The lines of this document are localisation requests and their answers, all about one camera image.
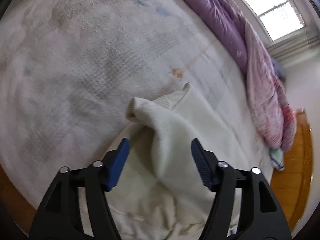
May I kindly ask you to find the white knit sweater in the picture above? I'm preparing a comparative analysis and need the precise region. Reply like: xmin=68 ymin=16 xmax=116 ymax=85
xmin=88 ymin=81 xmax=273 ymax=239

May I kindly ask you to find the wooden headboard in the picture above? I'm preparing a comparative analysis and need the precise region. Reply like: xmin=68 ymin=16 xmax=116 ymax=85
xmin=271 ymin=108 xmax=313 ymax=232

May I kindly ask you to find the teal striped cloth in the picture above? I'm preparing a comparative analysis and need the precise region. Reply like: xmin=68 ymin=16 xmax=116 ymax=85
xmin=269 ymin=148 xmax=285 ymax=171

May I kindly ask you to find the purple floral quilt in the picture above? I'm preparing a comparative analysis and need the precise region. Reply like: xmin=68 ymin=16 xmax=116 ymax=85
xmin=184 ymin=0 xmax=297 ymax=152

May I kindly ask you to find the blue floral bed sheet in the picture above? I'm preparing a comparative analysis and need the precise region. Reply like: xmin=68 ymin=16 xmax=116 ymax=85
xmin=0 ymin=0 xmax=276 ymax=213

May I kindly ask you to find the bright window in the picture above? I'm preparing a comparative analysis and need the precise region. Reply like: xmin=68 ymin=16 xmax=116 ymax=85
xmin=243 ymin=0 xmax=305 ymax=42

